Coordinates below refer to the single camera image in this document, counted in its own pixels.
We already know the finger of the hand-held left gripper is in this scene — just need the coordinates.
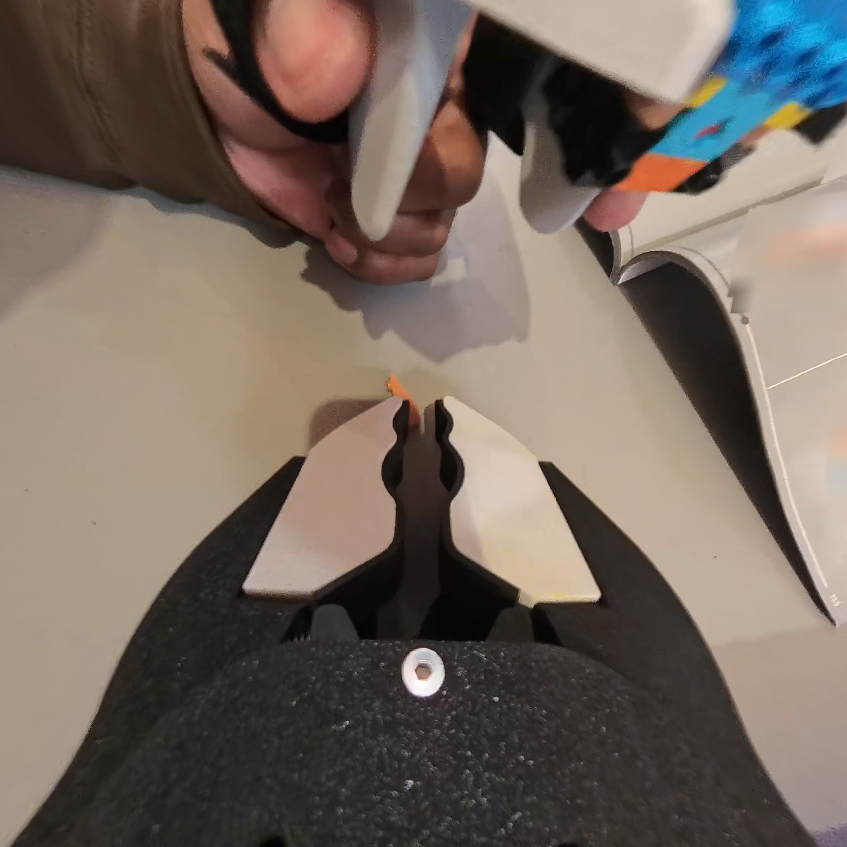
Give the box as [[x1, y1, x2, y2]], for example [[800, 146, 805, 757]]
[[473, 0, 737, 105]]

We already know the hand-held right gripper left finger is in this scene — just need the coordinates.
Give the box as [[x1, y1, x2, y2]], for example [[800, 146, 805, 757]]
[[242, 397, 410, 602]]

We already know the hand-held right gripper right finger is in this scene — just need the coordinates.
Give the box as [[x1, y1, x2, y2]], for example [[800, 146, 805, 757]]
[[423, 396, 602, 606]]

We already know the small brown brick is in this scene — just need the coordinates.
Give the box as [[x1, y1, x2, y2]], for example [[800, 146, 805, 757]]
[[387, 374, 419, 431]]

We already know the multicoloured toy brick model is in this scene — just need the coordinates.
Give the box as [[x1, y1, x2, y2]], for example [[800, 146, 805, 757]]
[[618, 0, 847, 196]]

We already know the person's left hand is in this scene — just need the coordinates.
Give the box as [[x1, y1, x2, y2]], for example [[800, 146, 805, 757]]
[[185, 0, 646, 285]]

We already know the grey instruction booklet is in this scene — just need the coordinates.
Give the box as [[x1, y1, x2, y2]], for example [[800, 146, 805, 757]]
[[576, 172, 847, 626]]

